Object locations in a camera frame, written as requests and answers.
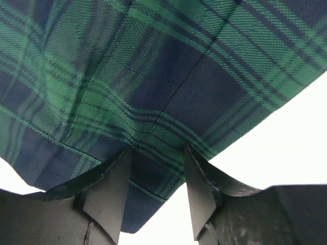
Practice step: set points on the green plaid skirt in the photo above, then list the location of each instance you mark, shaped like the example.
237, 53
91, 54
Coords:
81, 80

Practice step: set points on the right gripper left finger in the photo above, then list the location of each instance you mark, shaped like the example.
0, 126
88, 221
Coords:
87, 209

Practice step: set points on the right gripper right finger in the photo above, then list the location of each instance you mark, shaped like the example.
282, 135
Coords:
227, 211

